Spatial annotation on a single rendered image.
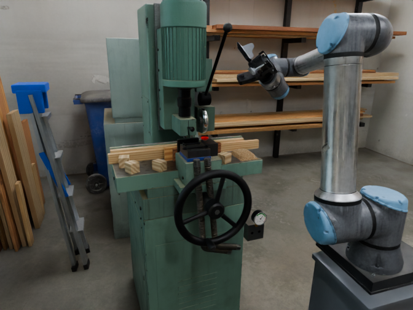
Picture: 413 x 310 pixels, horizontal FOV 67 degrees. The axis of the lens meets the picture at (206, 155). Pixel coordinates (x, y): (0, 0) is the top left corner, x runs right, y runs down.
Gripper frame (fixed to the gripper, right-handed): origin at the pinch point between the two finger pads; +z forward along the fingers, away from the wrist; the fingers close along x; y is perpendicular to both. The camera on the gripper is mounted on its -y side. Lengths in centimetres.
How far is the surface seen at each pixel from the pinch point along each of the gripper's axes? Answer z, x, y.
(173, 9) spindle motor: 28.0, -10.3, -8.8
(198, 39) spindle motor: 16.7, -3.3, -8.4
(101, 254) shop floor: -51, 22, -156
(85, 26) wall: -44, -201, -137
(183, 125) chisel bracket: 3.5, 15.4, -32.5
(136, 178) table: 17, 34, -50
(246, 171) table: -19.5, 36.2, -22.8
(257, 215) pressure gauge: -28, 52, -29
